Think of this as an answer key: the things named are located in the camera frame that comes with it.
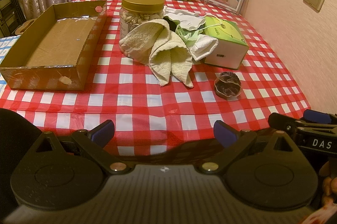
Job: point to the brown cardboard box tray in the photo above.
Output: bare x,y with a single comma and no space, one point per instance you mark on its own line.
55,52

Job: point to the cream terry towel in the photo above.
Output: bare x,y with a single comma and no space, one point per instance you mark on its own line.
162,50

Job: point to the white face mask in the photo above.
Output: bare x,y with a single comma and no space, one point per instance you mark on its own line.
186,19

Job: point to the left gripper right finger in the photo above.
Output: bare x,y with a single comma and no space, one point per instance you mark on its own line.
235,145

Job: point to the blue white checkered cloth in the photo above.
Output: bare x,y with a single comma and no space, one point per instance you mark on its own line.
6,43

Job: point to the beige waste bin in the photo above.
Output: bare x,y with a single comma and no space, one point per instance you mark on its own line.
21,29

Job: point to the nut jar with gold lid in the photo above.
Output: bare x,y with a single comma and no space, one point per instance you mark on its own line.
135,12

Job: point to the light green cloth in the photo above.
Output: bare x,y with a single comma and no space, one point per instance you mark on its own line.
189,37

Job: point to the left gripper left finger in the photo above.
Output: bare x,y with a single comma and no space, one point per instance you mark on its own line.
92,142

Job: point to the person's right hand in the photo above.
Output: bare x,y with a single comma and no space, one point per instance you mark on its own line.
328,185

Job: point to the green tissue box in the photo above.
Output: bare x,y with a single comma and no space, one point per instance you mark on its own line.
232,46

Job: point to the red white checkered tablecloth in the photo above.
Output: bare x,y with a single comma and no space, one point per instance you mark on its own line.
150,119

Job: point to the black folding ladder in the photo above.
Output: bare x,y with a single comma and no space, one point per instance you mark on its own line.
11,16

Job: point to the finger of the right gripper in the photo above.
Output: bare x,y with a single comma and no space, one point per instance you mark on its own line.
289,125
319,117

